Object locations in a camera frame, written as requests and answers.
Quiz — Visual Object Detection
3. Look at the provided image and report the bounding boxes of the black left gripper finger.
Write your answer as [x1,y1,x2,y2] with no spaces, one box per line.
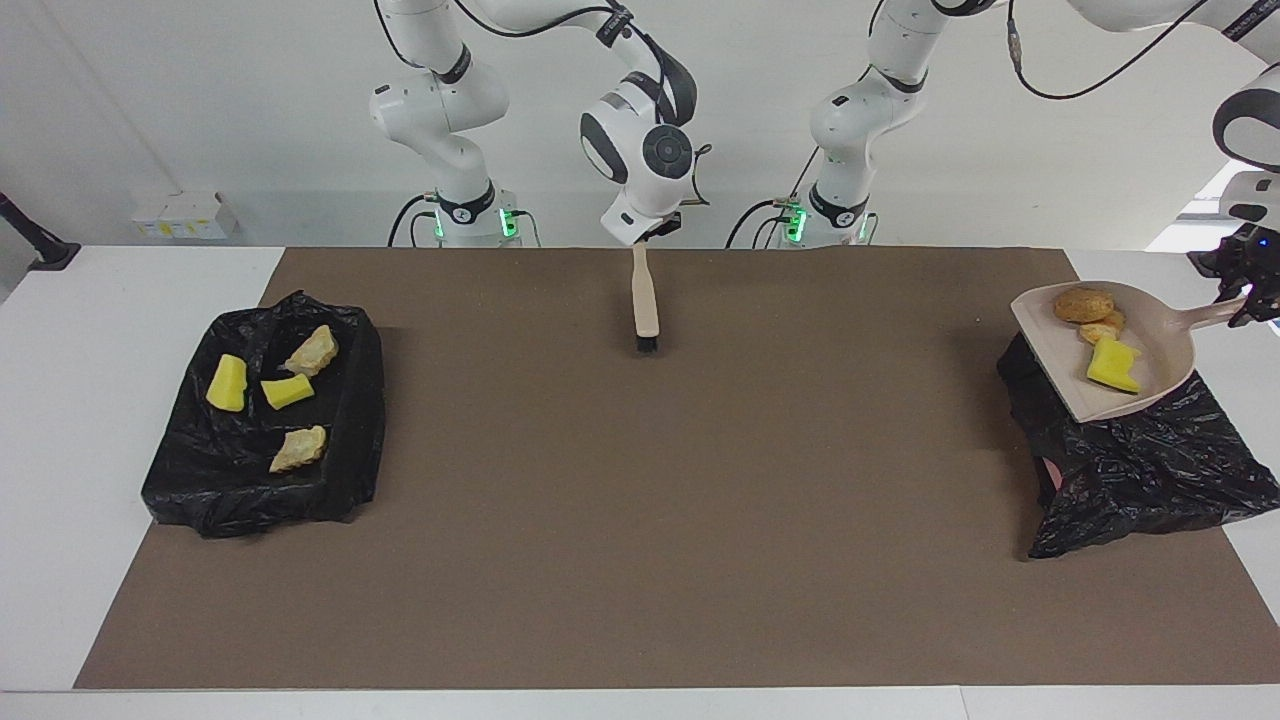
[1228,270,1280,329]
[1200,225,1266,283]

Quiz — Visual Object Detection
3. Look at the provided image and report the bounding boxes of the beige hand brush black bristles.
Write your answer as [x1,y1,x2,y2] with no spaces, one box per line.
[631,243,662,357]

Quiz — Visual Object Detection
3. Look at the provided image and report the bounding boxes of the beige plastic dustpan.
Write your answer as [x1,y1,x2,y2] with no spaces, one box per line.
[1010,281,1251,424]

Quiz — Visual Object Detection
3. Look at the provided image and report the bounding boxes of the brown bread roll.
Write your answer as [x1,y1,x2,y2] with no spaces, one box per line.
[1053,287,1116,324]

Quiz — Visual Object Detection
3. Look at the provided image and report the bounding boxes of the notched yellow sponge piece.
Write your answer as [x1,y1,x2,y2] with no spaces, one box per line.
[1086,340,1143,395]

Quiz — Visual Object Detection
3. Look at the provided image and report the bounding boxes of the pale bread chunk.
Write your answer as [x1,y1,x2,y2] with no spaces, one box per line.
[283,324,339,378]

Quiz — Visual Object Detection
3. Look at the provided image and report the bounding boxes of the yellow sponge chunk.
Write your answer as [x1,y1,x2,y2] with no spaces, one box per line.
[261,373,315,411]
[206,354,248,413]

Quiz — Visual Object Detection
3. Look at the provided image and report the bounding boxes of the black bag lined bin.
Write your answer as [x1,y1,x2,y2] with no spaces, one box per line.
[996,333,1280,560]
[140,290,387,541]

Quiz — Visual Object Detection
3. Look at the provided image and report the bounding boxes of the brown table mat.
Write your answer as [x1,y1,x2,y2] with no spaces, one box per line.
[73,247,1280,691]

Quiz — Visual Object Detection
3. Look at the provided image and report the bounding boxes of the black left base cable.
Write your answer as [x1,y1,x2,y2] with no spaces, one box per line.
[725,150,831,248]

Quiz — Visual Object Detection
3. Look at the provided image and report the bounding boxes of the black base cable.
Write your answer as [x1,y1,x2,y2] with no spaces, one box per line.
[388,195,441,248]
[725,150,831,248]

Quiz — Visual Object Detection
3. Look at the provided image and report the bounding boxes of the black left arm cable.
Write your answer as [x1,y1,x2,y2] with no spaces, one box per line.
[1005,0,1216,101]

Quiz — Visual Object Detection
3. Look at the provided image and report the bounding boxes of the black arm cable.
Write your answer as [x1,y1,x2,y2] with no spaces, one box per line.
[375,0,713,206]
[1005,0,1216,101]

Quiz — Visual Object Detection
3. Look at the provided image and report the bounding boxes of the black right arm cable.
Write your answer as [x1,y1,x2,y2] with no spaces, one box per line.
[375,0,713,206]

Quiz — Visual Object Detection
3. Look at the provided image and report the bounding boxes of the black right base cable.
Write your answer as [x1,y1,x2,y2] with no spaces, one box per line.
[388,195,441,248]

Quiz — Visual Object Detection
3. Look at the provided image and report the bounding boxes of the white wall power box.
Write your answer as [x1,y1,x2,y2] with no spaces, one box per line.
[131,190,239,241]

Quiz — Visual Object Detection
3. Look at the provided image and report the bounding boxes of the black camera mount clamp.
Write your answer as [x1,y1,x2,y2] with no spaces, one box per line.
[0,192,82,272]

